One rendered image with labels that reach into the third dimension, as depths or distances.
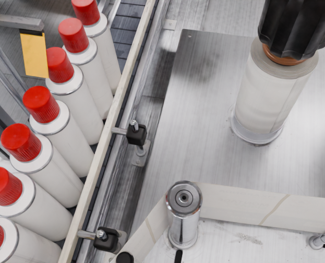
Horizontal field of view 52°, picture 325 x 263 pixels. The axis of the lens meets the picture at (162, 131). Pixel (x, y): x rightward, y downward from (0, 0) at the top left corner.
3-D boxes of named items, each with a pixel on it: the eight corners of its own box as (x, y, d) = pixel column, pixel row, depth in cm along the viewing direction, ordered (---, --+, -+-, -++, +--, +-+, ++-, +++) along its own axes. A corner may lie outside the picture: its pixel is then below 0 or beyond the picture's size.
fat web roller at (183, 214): (195, 252, 49) (203, 224, 32) (165, 246, 49) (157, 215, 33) (200, 222, 51) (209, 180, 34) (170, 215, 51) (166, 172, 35)
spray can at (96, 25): (122, 97, 62) (99, 11, 44) (95, 97, 62) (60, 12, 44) (124, 75, 65) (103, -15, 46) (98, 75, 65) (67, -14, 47)
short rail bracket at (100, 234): (121, 259, 53) (107, 247, 43) (85, 250, 54) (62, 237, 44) (127, 239, 55) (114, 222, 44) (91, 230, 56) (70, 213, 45)
